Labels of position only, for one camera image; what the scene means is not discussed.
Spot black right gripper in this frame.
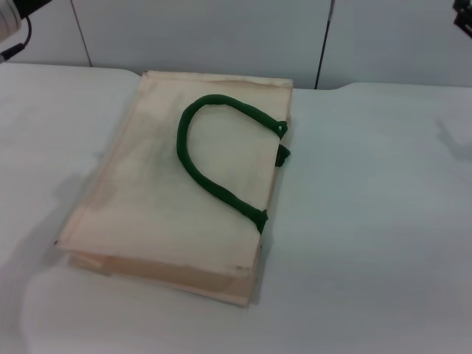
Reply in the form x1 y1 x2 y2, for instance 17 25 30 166
452 0 472 40

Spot cream canvas handbag green handles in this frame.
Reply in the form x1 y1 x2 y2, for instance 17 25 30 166
54 69 294 309

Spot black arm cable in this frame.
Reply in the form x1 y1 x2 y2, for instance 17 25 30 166
0 16 34 62

